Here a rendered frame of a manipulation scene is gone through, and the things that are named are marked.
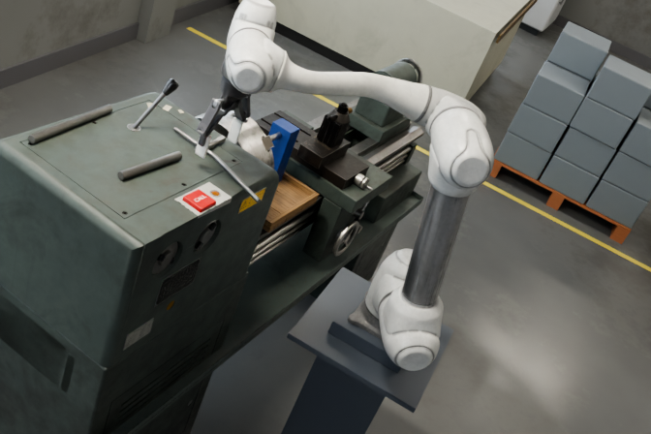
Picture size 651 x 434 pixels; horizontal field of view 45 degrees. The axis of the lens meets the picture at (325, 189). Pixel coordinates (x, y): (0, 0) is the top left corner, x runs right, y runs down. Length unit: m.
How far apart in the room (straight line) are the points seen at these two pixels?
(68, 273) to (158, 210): 0.26
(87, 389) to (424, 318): 0.90
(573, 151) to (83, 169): 3.96
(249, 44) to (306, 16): 4.50
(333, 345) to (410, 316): 0.37
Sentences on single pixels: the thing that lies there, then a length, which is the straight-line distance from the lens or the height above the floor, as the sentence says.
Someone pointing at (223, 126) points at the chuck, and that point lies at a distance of 2.32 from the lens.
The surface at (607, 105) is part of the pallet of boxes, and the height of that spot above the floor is 0.81.
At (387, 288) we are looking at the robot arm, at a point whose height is 1.00.
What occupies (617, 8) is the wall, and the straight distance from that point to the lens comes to 9.75.
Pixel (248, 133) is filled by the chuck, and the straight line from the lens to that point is 2.34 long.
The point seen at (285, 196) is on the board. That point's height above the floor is 0.88.
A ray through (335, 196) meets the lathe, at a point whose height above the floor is 0.90.
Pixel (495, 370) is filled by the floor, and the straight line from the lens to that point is 3.94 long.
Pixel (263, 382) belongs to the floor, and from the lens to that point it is 3.32.
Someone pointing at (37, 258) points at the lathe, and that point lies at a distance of 2.03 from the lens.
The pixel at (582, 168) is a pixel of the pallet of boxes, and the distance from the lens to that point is 5.44.
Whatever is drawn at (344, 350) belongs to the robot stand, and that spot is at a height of 0.75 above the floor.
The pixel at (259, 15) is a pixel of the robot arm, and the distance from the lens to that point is 1.88.
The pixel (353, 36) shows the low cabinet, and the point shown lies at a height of 0.26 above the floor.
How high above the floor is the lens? 2.37
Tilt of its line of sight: 31 degrees down
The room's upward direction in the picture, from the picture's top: 22 degrees clockwise
